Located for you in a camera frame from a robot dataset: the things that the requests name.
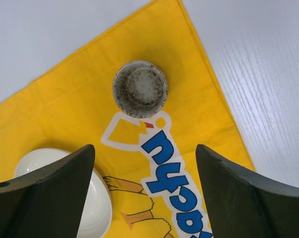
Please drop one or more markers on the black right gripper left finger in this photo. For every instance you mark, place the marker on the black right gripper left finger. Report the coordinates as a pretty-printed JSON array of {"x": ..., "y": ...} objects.
[{"x": 47, "y": 202}]

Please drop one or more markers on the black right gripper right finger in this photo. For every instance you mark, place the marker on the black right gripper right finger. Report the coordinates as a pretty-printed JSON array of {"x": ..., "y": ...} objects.
[{"x": 244, "y": 204}]

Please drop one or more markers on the white round plate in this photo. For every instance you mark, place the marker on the white round plate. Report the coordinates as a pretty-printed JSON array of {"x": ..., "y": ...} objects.
[{"x": 97, "y": 212}]

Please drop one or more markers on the yellow Pikachu placemat cloth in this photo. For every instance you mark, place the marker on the yellow Pikachu placemat cloth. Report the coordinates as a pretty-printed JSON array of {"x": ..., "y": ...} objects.
[{"x": 149, "y": 165}]

